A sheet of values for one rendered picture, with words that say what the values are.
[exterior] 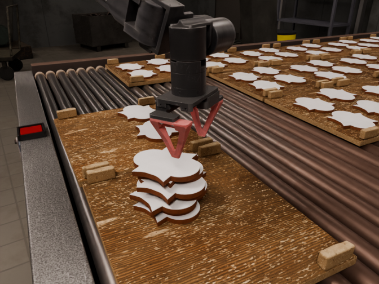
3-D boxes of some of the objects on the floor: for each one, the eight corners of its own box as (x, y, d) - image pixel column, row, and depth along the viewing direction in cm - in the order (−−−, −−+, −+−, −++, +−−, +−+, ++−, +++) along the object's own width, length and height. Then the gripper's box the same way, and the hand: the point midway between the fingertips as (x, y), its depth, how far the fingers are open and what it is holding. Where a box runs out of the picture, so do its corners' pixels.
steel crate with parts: (120, 41, 811) (117, 9, 777) (136, 48, 736) (133, 12, 702) (74, 46, 757) (68, 10, 723) (86, 53, 682) (80, 14, 648)
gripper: (190, 49, 58) (191, 128, 65) (144, 65, 47) (150, 159, 54) (225, 52, 55) (223, 134, 62) (184, 70, 44) (186, 168, 51)
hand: (189, 141), depth 58 cm, fingers open, 9 cm apart
